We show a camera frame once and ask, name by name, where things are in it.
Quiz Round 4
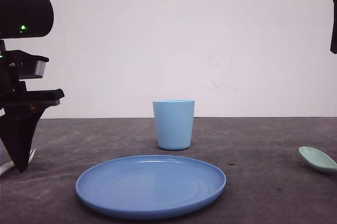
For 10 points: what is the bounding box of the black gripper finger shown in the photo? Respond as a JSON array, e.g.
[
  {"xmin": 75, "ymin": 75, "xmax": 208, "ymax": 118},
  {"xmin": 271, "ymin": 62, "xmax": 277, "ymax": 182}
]
[{"xmin": 330, "ymin": 0, "xmax": 337, "ymax": 54}]

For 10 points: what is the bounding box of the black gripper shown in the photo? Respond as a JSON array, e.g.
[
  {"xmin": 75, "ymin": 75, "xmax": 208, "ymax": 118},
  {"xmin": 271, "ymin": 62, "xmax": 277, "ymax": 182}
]
[{"xmin": 1, "ymin": 40, "xmax": 65, "ymax": 172}]

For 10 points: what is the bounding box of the mint green plastic spoon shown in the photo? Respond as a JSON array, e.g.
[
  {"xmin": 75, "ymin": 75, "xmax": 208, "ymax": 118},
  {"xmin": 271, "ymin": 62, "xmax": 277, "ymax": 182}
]
[{"xmin": 299, "ymin": 146, "xmax": 336, "ymax": 173}]

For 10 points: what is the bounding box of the blue plastic plate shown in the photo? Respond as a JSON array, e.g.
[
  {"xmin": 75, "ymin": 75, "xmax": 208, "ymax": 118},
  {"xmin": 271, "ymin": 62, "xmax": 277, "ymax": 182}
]
[{"xmin": 75, "ymin": 155, "xmax": 226, "ymax": 220}]

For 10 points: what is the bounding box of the white plastic fork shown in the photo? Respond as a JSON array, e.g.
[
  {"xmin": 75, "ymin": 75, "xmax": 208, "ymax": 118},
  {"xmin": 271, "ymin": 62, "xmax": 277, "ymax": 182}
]
[{"xmin": 1, "ymin": 149, "xmax": 36, "ymax": 176}]

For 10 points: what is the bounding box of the light blue plastic cup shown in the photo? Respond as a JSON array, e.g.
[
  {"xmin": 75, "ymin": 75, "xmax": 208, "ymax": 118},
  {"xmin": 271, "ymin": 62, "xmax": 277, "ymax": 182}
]
[{"xmin": 153, "ymin": 99, "xmax": 195, "ymax": 150}]

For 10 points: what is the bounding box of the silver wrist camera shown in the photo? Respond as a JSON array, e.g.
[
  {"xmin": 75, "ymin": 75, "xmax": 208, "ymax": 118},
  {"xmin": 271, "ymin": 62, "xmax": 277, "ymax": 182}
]
[{"xmin": 18, "ymin": 52, "xmax": 49, "ymax": 79}]

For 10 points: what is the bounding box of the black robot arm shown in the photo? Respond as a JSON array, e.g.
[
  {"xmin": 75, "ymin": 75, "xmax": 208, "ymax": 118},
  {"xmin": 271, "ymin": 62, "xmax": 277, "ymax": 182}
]
[{"xmin": 1, "ymin": 0, "xmax": 64, "ymax": 174}]

